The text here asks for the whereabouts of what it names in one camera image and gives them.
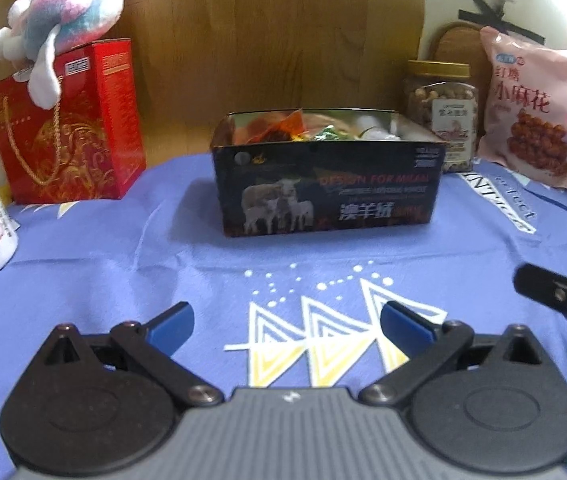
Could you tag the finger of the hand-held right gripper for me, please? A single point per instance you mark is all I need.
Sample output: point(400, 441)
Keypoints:
point(558, 292)

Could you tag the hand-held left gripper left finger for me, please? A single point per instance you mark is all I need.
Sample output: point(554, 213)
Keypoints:
point(173, 325)

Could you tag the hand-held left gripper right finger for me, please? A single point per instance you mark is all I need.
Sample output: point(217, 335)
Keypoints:
point(403, 327)

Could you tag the dark printed cardboard box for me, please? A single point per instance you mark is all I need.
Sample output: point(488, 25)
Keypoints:
point(323, 190)

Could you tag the blue printed cloth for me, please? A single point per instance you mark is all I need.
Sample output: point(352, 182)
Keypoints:
point(138, 260)

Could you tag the pink snack bag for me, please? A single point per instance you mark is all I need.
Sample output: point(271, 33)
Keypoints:
point(533, 110)

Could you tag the white snack packet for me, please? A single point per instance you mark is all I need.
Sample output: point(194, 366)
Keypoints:
point(376, 129)

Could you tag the green snack packet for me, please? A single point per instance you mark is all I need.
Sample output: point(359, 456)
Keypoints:
point(328, 134)

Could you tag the red gift bag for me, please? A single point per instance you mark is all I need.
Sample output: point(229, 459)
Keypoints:
point(78, 135)

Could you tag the orange snack packet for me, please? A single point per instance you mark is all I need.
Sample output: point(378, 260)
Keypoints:
point(263, 130)

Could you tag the clear jar with gold lid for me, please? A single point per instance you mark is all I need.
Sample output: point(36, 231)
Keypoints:
point(438, 110)

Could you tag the round wooden cutting board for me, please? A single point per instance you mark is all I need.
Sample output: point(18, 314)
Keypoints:
point(458, 45)

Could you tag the crossed black tape strips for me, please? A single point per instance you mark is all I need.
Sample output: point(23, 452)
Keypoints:
point(503, 17)

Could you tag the large wooden board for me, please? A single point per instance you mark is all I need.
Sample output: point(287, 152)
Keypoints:
point(263, 50)

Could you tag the pink and blue plush toy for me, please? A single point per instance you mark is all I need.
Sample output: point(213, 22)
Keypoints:
point(68, 5)

